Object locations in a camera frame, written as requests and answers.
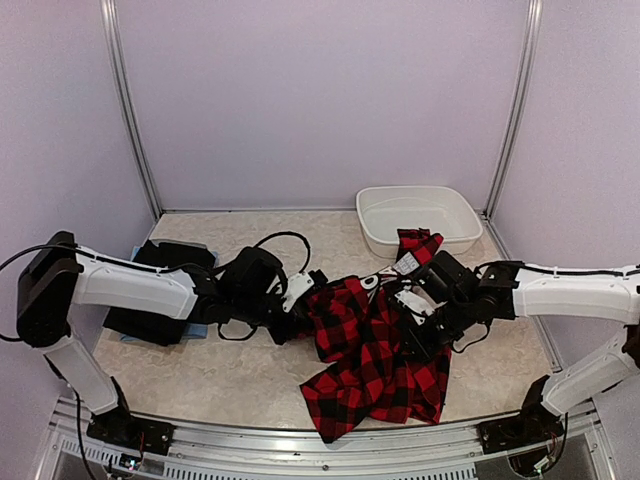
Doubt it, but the light blue folded shirt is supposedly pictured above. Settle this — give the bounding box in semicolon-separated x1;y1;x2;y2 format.
103;240;219;346

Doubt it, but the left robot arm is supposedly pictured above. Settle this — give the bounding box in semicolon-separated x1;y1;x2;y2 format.
16;231;327;445

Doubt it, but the red black plaid shirt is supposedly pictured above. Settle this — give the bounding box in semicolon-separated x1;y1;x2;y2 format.
298;227;454;445

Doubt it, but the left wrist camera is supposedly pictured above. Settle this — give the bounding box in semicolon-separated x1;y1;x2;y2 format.
282;270;328;313

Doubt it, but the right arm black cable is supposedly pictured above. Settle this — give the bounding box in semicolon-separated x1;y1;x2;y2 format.
519;259;640;279

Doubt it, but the right aluminium frame post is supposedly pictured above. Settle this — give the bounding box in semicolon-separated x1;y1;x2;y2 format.
483;0;544;223

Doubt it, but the front aluminium rail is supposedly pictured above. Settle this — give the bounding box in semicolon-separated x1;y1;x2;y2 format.
35;399;622;479

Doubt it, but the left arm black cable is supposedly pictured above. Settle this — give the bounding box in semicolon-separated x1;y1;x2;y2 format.
0;230;312;346

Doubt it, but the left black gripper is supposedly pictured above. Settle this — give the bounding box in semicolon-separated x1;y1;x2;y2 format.
234;286;316;346

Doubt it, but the left aluminium frame post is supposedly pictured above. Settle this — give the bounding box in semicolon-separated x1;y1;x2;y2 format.
100;0;164;221

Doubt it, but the black folded shirt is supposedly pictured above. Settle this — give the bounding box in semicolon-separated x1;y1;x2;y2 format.
107;264;195;323

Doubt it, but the white plastic tub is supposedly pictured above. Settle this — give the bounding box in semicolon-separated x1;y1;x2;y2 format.
355;186;484;259

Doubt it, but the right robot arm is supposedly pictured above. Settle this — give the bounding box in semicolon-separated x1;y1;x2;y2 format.
393;251;639;444

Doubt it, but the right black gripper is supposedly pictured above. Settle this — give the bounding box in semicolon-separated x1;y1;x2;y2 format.
396;293;476;361

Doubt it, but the aluminium frame post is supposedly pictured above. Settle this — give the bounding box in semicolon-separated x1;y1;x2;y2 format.
483;0;544;223
100;0;164;221

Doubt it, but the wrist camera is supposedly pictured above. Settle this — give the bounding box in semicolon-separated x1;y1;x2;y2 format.
393;290;435;325
282;270;328;313

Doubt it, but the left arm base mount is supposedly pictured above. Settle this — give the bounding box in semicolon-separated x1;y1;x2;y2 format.
87;413;175;456

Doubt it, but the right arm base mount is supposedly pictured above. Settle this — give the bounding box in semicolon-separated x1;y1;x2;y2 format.
477;412;565;454

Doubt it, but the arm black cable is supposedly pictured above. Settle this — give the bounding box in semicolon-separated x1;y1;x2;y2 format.
0;230;312;346
519;259;640;279

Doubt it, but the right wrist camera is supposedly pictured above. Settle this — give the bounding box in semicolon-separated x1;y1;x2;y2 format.
393;290;435;325

